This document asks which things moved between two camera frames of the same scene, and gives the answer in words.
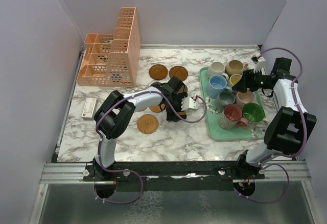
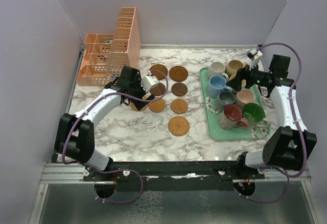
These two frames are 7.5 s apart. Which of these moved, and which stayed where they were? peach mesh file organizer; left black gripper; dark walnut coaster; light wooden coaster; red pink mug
Moved: left black gripper
Stayed: red pink mug; dark walnut coaster; peach mesh file organizer; light wooden coaster
